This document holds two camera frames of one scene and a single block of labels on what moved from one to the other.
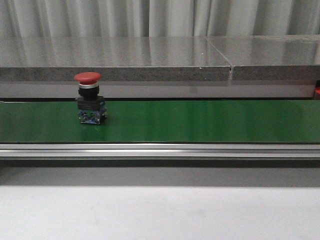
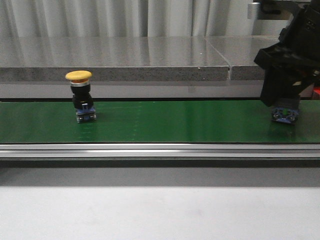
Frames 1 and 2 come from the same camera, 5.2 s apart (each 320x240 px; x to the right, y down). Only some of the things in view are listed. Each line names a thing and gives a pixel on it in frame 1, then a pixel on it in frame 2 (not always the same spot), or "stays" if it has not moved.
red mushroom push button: [92, 107] → [285, 115]
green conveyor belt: [164, 121] stays
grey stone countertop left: [113, 58] stays
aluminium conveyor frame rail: [156, 151] stays
